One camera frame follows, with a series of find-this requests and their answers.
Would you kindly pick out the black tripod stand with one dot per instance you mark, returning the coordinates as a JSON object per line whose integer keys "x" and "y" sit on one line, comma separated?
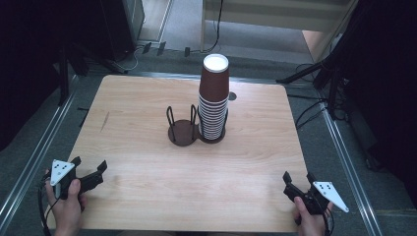
{"x": 332, "y": 85}

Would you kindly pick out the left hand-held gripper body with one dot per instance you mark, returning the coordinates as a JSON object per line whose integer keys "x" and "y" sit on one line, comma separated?
{"x": 60, "y": 172}

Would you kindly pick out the white furniture frame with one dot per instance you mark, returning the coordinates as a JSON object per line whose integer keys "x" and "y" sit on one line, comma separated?
{"x": 278, "y": 23}

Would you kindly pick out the white-lined brown paper cup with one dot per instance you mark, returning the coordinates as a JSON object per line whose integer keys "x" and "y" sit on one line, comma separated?
{"x": 213, "y": 82}

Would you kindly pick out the person's left hand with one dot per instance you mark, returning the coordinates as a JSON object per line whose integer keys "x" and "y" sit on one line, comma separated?
{"x": 67, "y": 213}

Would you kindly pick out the person's right hand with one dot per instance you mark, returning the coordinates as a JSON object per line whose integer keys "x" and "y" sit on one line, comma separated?
{"x": 309, "y": 224}

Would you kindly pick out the dark double cup holder rack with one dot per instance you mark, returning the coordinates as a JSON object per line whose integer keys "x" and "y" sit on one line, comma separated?
{"x": 182, "y": 132}

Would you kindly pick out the black metal stand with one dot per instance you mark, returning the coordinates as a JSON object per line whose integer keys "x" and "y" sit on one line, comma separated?
{"x": 64, "y": 78}

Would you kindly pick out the black cabinet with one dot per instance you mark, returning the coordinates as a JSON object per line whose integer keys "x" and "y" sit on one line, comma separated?
{"x": 121, "y": 26}

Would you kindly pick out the metal floor rail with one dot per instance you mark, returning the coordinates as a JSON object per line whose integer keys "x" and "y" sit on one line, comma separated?
{"x": 352, "y": 177}
{"x": 36, "y": 160}

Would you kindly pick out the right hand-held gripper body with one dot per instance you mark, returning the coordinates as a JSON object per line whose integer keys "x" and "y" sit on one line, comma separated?
{"x": 327, "y": 193}

